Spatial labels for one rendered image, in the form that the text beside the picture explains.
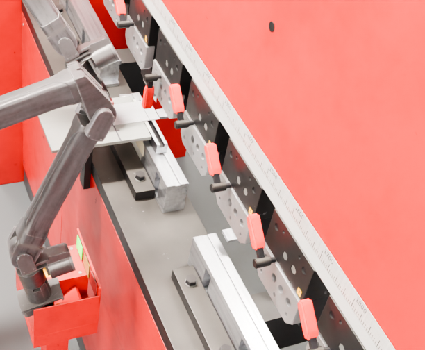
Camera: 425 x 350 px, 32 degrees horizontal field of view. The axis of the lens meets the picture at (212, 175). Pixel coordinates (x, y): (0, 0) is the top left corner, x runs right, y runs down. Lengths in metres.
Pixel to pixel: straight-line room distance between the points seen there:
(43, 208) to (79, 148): 0.16
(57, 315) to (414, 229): 1.04
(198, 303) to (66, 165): 0.44
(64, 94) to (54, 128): 0.47
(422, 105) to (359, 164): 0.17
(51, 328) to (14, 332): 0.89
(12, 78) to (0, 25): 0.24
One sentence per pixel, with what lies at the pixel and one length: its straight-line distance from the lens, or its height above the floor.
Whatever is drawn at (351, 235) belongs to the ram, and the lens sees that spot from 1.13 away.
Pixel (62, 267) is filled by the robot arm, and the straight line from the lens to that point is 1.74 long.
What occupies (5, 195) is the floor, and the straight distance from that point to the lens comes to 3.20.
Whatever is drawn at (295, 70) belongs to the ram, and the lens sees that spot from 1.20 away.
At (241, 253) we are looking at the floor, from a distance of 3.07.
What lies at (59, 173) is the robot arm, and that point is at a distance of 1.59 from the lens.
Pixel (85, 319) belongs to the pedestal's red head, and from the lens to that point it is 1.87.
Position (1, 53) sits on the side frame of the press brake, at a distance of 2.83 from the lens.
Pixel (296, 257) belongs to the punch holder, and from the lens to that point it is 1.29.
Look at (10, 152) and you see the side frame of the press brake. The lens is 3.13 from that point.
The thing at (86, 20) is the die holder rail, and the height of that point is 0.97.
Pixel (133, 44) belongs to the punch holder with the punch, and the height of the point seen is 1.21.
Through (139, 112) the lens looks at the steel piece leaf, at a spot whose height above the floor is 1.00.
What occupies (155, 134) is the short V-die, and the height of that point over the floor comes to 0.99.
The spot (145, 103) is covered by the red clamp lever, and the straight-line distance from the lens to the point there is 1.77.
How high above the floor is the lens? 2.24
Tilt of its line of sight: 41 degrees down
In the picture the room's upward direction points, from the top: 12 degrees clockwise
